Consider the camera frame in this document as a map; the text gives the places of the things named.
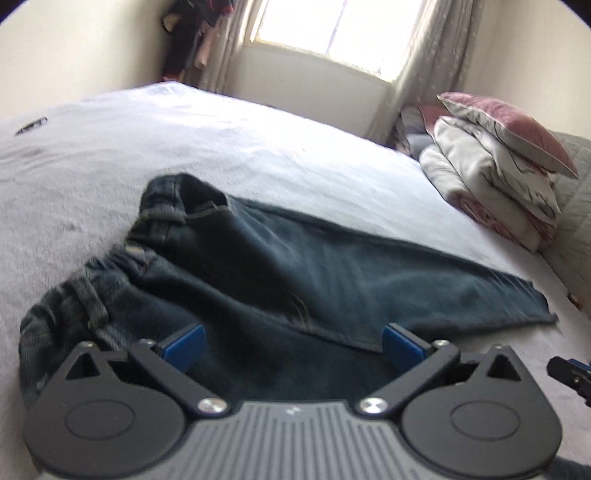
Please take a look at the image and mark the dark blue jeans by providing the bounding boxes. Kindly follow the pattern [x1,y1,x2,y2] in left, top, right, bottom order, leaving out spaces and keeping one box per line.
[18,172,560,412]

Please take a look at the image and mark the dark hanging clothes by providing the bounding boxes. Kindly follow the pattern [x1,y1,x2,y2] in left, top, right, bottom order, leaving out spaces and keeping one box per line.
[161,0,237,83]

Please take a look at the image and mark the beige curtain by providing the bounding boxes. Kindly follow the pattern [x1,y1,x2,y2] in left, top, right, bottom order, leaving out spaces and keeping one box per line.
[367,0,478,146]
[201,0,266,95]

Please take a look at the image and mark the small black object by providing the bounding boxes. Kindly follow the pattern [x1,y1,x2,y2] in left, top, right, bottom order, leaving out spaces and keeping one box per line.
[14,117,49,137]

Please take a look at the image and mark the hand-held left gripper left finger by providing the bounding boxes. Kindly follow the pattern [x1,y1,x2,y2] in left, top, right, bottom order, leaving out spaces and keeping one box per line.
[61,322,230,419]

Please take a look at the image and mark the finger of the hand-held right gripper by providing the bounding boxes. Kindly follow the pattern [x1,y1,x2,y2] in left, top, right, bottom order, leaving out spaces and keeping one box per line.
[546,355,591,408]

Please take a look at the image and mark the grey pillow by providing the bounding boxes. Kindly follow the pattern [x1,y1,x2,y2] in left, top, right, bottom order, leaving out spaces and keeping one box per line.
[393,104,438,161]

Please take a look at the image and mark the grey fleece blanket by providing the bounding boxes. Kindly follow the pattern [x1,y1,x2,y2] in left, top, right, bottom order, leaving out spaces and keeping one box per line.
[0,80,591,480]

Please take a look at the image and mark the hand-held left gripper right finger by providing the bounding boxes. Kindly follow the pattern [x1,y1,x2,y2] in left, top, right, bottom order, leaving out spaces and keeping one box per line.
[358,322,523,419]

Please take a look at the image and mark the bright window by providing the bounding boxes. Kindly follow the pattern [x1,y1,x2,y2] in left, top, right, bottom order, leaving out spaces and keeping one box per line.
[249,0,428,81]

